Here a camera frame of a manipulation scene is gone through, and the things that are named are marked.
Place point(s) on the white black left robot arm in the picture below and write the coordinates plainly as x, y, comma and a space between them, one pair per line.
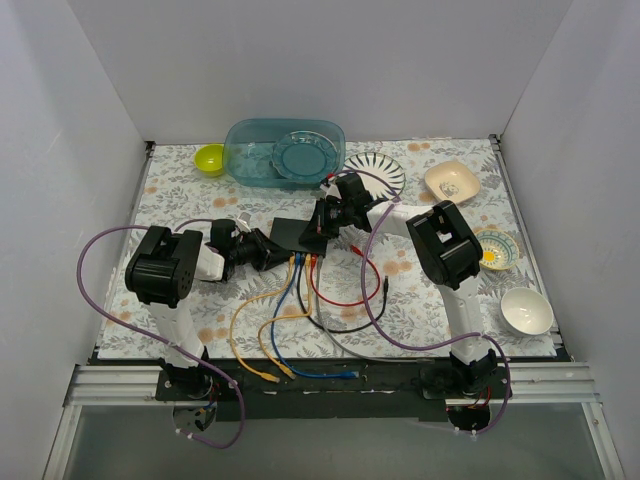
161, 273

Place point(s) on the teal plastic tub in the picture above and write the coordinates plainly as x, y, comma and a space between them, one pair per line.
249, 143

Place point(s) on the white round bowl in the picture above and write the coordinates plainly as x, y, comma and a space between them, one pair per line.
525, 312

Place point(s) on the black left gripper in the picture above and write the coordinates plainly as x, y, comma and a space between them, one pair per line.
261, 248

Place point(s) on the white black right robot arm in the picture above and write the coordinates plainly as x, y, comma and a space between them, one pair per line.
449, 255

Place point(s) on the lime green bowl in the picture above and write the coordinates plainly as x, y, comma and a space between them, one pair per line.
209, 160

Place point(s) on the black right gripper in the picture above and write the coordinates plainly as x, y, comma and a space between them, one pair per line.
324, 218

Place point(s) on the black network switch box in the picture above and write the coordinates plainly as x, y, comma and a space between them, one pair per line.
284, 232

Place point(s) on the white black striped plate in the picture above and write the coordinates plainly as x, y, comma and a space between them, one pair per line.
382, 175

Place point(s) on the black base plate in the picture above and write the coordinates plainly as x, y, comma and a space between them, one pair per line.
437, 375

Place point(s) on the aluminium front rail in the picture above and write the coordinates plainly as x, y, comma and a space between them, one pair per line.
531, 383

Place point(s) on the cream square bowl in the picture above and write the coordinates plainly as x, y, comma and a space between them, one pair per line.
453, 181

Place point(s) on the green patterned small bowl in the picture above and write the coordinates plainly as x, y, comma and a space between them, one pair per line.
499, 250

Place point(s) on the clear glass plate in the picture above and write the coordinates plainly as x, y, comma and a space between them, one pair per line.
305, 156

